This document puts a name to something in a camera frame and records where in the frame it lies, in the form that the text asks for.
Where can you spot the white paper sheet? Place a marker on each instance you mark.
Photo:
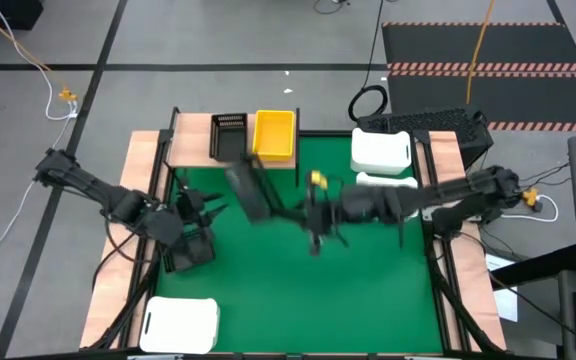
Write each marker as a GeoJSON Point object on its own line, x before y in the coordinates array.
{"type": "Point", "coordinates": [505, 300]}

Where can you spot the black aluminium table frame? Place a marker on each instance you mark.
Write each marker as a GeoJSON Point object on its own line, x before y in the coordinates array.
{"type": "Point", "coordinates": [328, 133]}

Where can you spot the black beam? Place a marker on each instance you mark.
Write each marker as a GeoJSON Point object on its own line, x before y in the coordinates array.
{"type": "Point", "coordinates": [533, 265]}

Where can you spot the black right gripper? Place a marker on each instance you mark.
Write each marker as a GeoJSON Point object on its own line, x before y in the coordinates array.
{"type": "Point", "coordinates": [323, 215]}

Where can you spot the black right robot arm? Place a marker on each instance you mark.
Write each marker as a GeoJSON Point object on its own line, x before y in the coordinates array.
{"type": "Point", "coordinates": [443, 192]}

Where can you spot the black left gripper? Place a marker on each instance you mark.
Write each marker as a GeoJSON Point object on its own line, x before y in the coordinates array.
{"type": "Point", "coordinates": [190, 205]}

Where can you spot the black hazard-striped floor mat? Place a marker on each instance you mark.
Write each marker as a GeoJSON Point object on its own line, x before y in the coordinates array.
{"type": "Point", "coordinates": [518, 100]}
{"type": "Point", "coordinates": [483, 45]}

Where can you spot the black box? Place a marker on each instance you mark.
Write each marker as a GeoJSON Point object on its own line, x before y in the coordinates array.
{"type": "Point", "coordinates": [3, 12]}

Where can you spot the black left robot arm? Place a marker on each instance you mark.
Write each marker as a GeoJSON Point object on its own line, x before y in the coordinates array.
{"type": "Point", "coordinates": [93, 189]}

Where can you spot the green table mat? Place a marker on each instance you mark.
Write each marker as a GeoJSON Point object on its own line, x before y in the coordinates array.
{"type": "Point", "coordinates": [293, 300]}

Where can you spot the wooden table side panel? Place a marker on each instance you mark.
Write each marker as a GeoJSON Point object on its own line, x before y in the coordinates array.
{"type": "Point", "coordinates": [473, 280]}
{"type": "Point", "coordinates": [103, 315]}

